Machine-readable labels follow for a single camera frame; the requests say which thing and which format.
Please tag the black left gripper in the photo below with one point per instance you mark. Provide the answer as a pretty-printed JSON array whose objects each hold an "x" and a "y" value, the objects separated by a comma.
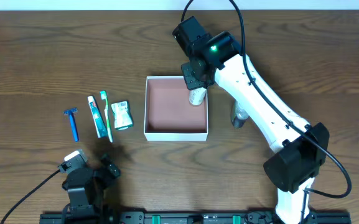
[{"x": 103, "y": 173}]

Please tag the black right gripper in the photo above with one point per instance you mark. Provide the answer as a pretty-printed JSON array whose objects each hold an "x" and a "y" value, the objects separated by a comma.
[{"x": 190, "y": 76}]

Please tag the white floral shampoo tube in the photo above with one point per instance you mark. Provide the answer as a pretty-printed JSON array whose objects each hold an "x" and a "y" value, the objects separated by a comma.
[{"x": 196, "y": 96}]

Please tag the clear pump bottle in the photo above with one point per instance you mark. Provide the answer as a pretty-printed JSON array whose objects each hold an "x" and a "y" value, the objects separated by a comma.
[{"x": 238, "y": 115}]

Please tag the blue disposable razor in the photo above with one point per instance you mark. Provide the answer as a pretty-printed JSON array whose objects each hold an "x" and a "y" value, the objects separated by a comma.
[{"x": 70, "y": 113}]

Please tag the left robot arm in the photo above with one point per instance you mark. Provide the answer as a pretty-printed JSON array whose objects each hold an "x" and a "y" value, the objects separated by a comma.
[{"x": 88, "y": 211}]

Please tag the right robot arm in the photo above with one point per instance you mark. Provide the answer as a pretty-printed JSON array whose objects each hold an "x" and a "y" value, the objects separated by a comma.
[{"x": 298, "y": 147}]

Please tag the teal toothpaste tube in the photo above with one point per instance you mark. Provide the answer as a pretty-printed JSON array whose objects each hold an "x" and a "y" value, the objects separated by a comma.
[{"x": 101, "y": 129}]

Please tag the white cardboard box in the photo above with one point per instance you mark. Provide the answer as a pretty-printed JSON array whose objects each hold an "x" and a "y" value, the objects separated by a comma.
[{"x": 168, "y": 113}]

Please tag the green white soap packet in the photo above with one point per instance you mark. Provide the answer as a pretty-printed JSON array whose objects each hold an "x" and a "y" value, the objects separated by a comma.
[{"x": 122, "y": 116}]

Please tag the green white toothbrush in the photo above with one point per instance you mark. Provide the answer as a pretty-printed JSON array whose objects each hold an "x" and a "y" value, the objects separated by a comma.
[{"x": 104, "y": 96}]

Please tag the black mounting rail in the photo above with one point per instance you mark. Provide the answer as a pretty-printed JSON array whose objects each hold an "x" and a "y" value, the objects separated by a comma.
[{"x": 248, "y": 217}]

